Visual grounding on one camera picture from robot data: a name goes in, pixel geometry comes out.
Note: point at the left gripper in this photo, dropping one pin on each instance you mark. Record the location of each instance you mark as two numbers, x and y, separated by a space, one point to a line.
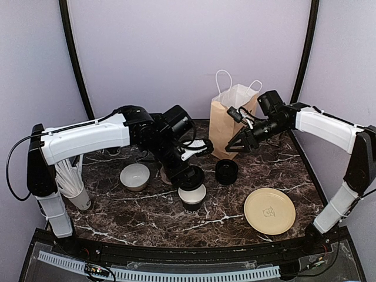
171 173

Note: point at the white cable duct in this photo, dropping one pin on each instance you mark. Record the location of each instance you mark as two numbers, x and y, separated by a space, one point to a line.
157 272

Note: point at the stack of black lids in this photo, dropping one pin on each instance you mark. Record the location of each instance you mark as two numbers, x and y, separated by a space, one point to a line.
226 171

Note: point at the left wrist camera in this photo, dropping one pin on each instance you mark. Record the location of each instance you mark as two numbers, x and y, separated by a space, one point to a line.
199 147

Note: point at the yellow plate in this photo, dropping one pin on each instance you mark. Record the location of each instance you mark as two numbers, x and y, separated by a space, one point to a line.
269 211

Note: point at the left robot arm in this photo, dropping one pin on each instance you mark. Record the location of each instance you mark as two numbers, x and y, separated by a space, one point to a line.
157 133

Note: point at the right black frame post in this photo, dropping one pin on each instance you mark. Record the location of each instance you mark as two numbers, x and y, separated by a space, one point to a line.
308 42

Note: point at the cup of wrapped straws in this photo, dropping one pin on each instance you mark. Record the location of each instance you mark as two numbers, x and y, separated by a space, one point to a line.
70 184

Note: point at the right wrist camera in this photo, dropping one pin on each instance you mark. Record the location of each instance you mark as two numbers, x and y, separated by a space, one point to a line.
240 117

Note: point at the cardboard cup carrier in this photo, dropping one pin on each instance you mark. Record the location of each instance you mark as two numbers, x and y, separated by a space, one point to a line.
163 176

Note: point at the white ceramic bowl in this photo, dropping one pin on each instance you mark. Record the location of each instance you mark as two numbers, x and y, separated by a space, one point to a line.
135 177

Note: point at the left black frame post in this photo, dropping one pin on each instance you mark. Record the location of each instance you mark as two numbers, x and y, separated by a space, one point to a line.
73 55

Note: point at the brown paper bag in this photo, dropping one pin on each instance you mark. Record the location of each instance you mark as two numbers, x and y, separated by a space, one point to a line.
222 127

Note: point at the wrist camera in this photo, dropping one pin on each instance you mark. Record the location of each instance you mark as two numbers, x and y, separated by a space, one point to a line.
199 147
240 117

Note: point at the black front rail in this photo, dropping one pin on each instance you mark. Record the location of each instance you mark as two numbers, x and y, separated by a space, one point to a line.
278 252

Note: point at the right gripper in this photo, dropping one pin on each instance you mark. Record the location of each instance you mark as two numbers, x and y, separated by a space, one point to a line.
247 138

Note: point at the black frame post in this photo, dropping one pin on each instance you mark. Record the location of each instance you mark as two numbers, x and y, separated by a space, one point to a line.
308 42
73 55

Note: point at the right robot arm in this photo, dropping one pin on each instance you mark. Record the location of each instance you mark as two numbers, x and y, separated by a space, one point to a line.
357 141

